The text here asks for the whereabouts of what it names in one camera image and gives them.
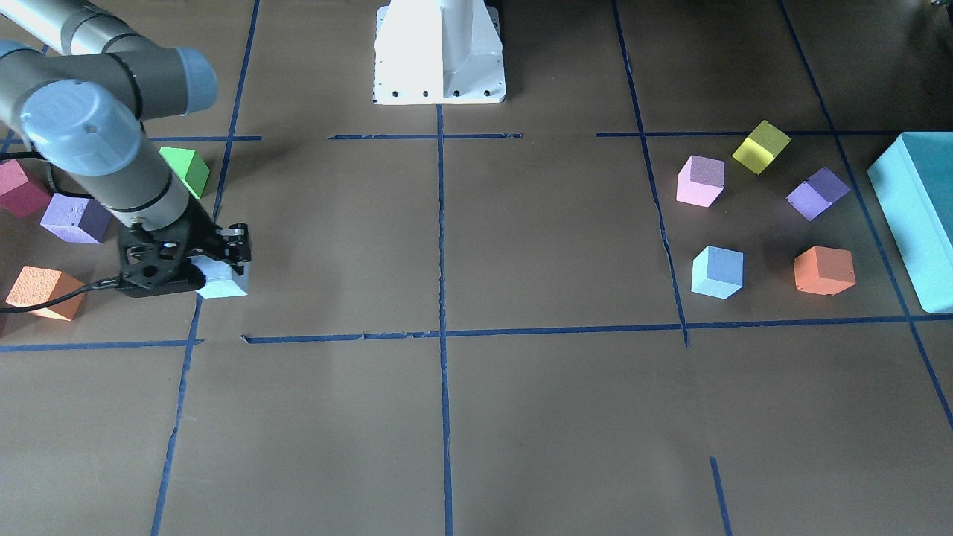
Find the green foam block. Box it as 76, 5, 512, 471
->
159, 147, 210, 200

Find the purple foam block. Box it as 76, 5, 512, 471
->
786, 167, 851, 222
40, 194, 113, 244

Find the orange foam block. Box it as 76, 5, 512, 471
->
793, 246, 855, 296
6, 266, 84, 320

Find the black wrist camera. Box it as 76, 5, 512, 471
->
117, 258, 205, 298

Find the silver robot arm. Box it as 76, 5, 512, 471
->
1, 1, 251, 296

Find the pink foam block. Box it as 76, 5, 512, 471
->
676, 155, 726, 208

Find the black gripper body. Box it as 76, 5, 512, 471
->
117, 200, 223, 278

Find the light blue block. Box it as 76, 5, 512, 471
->
691, 246, 745, 299
190, 257, 249, 299

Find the teal plastic bin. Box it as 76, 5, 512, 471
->
868, 131, 952, 313

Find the white mounting post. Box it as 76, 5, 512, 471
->
372, 1, 507, 106

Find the yellow foam block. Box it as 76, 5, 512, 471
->
733, 120, 791, 176

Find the magenta foam block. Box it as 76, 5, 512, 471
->
1, 160, 52, 218

